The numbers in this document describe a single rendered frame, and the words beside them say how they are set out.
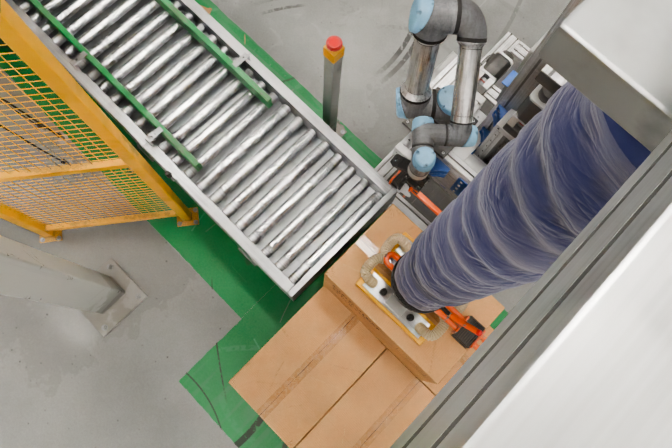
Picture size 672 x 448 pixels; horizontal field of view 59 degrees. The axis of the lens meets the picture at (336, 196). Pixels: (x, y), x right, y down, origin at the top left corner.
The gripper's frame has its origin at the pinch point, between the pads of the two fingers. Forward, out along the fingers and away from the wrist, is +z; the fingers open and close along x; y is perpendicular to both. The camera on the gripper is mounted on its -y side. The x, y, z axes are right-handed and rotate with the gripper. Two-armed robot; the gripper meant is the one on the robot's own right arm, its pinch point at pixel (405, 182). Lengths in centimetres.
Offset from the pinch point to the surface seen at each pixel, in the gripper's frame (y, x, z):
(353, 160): -29, 6, 49
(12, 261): -78, -119, -14
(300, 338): 10, -70, 53
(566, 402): 27, -64, -197
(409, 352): 45, -45, 13
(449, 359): 58, -37, 13
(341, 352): 27, -62, 53
